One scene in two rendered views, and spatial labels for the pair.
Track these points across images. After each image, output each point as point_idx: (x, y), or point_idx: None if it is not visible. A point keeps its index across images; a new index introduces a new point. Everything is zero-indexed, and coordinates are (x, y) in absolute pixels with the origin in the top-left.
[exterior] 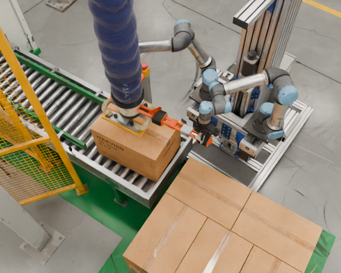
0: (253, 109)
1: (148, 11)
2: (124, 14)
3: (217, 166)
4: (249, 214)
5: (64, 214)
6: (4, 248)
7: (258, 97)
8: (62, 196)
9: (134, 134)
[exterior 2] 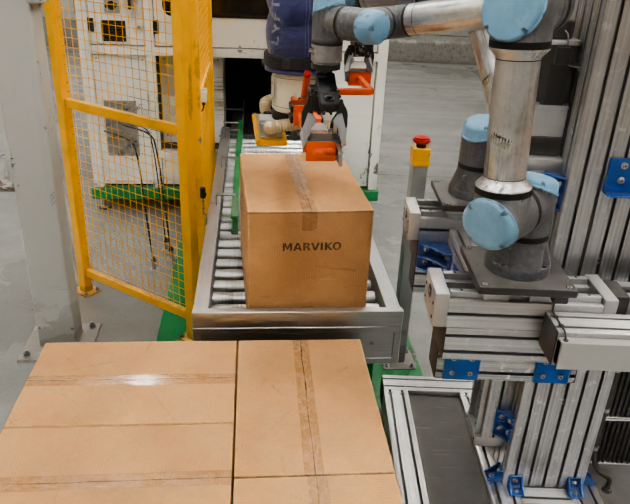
0: None
1: None
2: None
3: (423, 457)
4: (314, 496)
5: (130, 341)
6: (27, 313)
7: (560, 207)
8: (162, 325)
9: (255, 140)
